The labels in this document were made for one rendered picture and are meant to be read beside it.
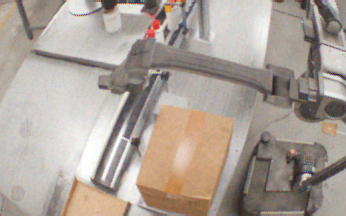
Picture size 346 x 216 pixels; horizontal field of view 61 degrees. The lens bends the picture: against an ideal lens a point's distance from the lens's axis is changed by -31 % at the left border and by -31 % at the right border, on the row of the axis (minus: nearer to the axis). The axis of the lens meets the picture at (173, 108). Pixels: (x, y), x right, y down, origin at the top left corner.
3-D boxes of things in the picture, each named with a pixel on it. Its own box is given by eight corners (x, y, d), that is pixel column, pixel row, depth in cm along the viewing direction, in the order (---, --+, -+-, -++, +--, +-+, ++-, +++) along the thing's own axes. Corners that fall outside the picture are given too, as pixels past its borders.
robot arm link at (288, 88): (302, 100, 91) (303, 81, 92) (271, 93, 93) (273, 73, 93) (297, 105, 100) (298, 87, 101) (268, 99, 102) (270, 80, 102)
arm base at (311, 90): (314, 118, 96) (323, 95, 85) (293, 114, 97) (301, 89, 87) (314, 94, 100) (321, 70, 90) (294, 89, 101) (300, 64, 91)
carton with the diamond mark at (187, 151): (167, 142, 156) (161, 102, 133) (228, 154, 152) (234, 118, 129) (146, 206, 141) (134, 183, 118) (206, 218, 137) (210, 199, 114)
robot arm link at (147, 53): (123, 69, 89) (134, 30, 90) (123, 79, 102) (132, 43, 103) (296, 107, 93) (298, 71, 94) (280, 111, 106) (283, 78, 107)
